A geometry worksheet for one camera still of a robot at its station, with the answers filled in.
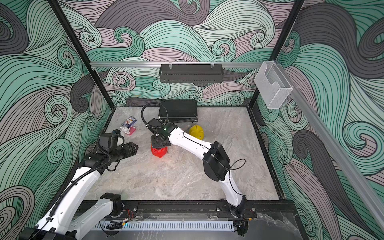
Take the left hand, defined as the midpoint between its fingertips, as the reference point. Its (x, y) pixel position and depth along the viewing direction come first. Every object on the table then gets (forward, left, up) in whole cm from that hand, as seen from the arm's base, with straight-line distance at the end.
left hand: (132, 146), depth 78 cm
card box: (+29, +14, -15) cm, 36 cm away
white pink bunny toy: (+19, +12, -13) cm, 26 cm away
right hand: (+3, -11, -5) cm, 12 cm away
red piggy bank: (+1, -13, -10) cm, 16 cm away
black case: (+41, -22, -13) cm, 49 cm away
